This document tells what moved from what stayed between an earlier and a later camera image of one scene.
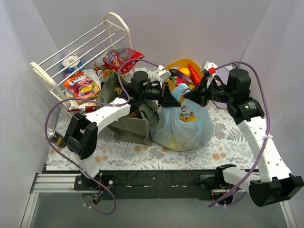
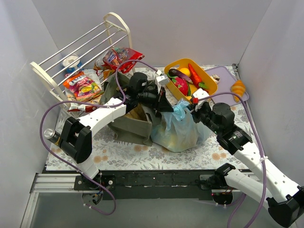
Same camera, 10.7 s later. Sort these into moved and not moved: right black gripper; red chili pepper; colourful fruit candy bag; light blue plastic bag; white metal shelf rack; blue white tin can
Moved: light blue plastic bag; right black gripper
Not moved: white metal shelf rack; blue white tin can; red chili pepper; colourful fruit candy bag
